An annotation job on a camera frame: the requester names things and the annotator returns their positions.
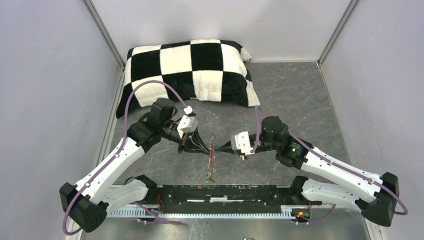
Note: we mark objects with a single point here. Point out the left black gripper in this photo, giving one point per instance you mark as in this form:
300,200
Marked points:
192,142

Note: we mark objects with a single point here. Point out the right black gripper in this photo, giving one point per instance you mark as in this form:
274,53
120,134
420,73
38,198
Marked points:
228,144

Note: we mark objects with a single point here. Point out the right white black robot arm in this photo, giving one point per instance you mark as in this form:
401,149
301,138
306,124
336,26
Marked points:
374,196

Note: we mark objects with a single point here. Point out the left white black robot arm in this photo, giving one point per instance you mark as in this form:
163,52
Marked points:
88,202

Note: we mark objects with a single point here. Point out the black white checkered pillow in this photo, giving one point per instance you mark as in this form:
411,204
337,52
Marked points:
211,70

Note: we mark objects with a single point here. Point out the left corner aluminium profile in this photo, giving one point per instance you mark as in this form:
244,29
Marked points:
101,27

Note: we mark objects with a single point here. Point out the corner aluminium profile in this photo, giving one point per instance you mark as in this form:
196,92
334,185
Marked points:
352,4
101,27

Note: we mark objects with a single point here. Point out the right corner aluminium profile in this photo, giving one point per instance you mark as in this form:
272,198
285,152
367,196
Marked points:
352,4

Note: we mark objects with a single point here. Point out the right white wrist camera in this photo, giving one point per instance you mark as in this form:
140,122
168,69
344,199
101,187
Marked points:
240,139

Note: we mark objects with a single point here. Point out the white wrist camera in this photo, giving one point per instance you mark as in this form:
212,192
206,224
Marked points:
188,122
240,139

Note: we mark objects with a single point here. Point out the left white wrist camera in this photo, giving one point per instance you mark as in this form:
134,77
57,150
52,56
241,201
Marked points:
188,122

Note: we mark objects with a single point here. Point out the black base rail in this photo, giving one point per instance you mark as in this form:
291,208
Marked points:
225,199

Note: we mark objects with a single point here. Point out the white toothed cable duct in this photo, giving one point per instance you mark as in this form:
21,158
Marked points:
134,211

